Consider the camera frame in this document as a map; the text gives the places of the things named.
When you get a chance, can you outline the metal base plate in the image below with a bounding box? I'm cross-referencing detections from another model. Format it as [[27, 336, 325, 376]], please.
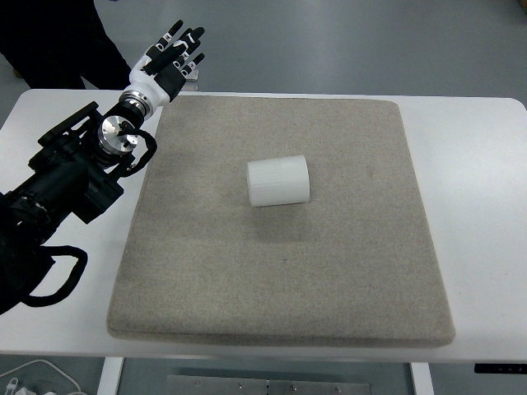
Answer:
[[165, 375, 371, 395]]

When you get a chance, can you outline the black table control panel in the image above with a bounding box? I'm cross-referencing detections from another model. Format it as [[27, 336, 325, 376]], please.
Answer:
[[473, 363, 527, 374]]

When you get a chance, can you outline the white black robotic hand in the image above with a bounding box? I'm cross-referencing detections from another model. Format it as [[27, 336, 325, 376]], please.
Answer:
[[119, 21, 205, 119]]

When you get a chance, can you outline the black sleeved cable loop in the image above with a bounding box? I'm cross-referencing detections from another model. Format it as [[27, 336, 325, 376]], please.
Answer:
[[22, 244, 89, 308]]

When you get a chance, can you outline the white cup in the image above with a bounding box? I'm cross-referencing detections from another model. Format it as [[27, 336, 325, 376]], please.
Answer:
[[246, 156, 310, 207]]

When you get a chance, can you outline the beige felt mat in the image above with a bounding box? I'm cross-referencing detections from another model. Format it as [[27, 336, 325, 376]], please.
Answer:
[[107, 95, 455, 347]]

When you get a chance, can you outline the small metal floor box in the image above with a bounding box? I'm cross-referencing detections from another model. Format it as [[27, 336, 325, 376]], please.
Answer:
[[181, 68, 199, 91]]

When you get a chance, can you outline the white table leg frame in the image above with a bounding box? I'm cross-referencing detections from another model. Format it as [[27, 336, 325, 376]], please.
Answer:
[[96, 357, 124, 395]]

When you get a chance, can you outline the white cable on floor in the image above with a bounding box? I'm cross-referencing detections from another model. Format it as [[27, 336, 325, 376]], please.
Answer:
[[0, 359, 83, 395]]

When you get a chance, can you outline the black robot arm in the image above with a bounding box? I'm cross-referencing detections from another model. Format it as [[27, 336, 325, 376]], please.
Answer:
[[1, 97, 157, 313]]

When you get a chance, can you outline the person in dark clothes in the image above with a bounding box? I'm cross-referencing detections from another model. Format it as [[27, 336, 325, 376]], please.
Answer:
[[1, 1, 131, 90]]

